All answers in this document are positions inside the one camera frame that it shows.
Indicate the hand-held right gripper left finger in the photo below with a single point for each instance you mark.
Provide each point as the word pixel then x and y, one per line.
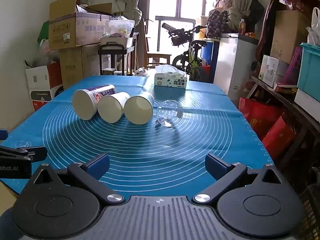
pixel 98 165

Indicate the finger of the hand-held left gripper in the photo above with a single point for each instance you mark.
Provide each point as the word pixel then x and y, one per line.
pixel 30 152
pixel 3 134

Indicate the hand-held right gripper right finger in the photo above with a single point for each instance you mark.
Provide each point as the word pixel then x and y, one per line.
pixel 215 165

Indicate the plain white paper cup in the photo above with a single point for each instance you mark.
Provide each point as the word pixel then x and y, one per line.
pixel 111 108

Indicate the purple print paper cup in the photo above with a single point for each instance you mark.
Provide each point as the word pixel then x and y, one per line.
pixel 86 103

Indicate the silver sided paper cup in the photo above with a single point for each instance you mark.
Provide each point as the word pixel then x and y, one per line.
pixel 138 110

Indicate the clear glass cup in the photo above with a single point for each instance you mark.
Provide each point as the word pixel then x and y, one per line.
pixel 168 113

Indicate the blue silicone mat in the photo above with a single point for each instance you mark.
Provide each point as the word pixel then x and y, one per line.
pixel 140 150

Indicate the white and red cardboard box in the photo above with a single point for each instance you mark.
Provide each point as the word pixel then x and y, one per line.
pixel 41 87

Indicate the large red paper bag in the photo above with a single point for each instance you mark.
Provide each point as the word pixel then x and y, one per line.
pixel 257 115

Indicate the small red paper bag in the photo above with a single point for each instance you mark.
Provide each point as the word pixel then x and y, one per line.
pixel 278 140

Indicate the green print tissue box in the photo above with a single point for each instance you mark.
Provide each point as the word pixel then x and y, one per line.
pixel 170 81

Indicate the dark wooden side table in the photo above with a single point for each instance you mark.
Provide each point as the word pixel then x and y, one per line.
pixel 287 100

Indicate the tall brown cardboard box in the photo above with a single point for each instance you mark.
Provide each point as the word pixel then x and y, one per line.
pixel 77 65

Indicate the white cabinet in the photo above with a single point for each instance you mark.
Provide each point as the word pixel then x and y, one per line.
pixel 231 65

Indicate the black plastic crate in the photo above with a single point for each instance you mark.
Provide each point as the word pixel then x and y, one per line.
pixel 311 212

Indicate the small white printed box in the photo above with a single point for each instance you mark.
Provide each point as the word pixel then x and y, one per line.
pixel 272 70

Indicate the white storage box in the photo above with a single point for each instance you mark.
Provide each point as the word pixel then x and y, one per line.
pixel 308 102

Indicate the black and green bicycle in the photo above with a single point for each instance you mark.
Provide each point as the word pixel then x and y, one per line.
pixel 193 55

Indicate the blue plastic barrel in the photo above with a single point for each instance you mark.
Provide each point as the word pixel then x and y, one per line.
pixel 208 52

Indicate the black utility cart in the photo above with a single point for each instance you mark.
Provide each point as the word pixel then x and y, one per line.
pixel 112 48

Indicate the large open cardboard box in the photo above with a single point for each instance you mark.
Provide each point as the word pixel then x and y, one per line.
pixel 67 30

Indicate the wooden chair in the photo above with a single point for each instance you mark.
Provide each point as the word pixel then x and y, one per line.
pixel 155 56

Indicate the teal plastic crate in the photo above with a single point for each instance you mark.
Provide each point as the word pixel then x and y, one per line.
pixel 310 70

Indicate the orange drink bottle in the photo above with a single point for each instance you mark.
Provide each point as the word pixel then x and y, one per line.
pixel 241 27

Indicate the clear plastic container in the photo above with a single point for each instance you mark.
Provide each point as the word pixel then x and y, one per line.
pixel 121 26

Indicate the floral fabric bag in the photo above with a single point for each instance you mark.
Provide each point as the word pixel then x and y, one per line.
pixel 217 22

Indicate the plain brown cardboard box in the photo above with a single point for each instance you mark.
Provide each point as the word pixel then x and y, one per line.
pixel 287 35

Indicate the black hanging bag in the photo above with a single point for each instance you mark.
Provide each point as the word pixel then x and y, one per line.
pixel 255 11

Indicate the white plastic bag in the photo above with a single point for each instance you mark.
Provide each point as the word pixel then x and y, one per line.
pixel 314 30

